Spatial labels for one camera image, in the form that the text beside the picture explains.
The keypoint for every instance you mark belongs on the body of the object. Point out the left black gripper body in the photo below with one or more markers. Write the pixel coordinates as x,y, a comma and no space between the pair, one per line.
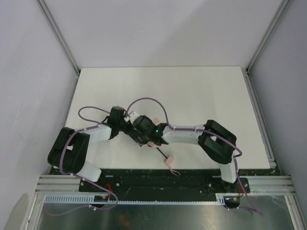
126,128

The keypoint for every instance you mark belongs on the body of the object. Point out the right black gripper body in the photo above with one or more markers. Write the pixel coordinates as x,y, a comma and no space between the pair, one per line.
138,140

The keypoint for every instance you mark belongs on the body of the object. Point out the pink folding umbrella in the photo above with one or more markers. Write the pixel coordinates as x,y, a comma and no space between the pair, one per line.
168,160

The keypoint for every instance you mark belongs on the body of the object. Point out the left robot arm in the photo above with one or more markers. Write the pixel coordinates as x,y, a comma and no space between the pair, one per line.
69,150

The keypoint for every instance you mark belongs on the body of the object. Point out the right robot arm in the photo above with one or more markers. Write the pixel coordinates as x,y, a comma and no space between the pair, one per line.
217,142

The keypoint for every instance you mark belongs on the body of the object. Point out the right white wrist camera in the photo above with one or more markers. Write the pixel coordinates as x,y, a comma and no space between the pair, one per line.
131,117

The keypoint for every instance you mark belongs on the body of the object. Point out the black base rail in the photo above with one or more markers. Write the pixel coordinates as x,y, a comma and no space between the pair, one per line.
162,185

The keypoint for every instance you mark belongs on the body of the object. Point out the white slotted cable duct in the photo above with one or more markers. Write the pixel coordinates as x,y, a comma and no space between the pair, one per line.
98,199

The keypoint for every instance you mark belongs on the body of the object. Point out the right aluminium frame post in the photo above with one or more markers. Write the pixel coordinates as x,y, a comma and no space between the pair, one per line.
274,23

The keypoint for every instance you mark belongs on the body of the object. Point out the aluminium frame post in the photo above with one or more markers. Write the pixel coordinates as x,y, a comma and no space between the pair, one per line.
58,35
274,23

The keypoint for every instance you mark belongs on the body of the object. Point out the left aluminium frame post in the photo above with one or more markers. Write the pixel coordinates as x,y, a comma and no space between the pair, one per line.
58,35

